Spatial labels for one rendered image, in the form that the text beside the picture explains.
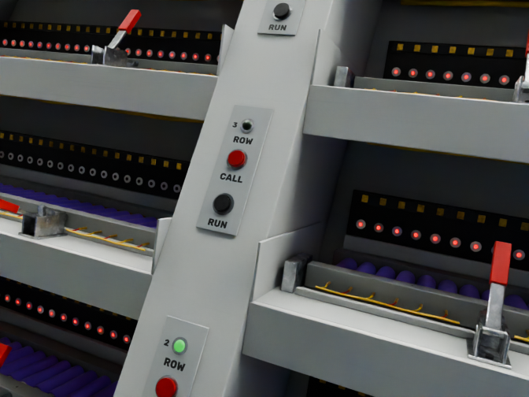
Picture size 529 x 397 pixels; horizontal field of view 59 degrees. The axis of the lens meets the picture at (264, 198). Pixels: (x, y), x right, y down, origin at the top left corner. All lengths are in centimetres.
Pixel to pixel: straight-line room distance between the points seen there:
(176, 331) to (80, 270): 12
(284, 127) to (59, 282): 26
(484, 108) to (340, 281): 19
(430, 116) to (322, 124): 9
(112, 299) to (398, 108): 31
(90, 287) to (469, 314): 34
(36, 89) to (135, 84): 14
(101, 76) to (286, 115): 22
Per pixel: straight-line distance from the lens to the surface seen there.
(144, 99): 52
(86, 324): 67
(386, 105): 43
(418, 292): 44
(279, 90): 45
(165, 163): 65
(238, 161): 42
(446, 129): 42
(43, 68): 62
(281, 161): 42
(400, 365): 38
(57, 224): 55
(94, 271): 47
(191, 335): 41
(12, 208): 51
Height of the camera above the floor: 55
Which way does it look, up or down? 13 degrees up
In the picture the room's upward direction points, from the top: 16 degrees clockwise
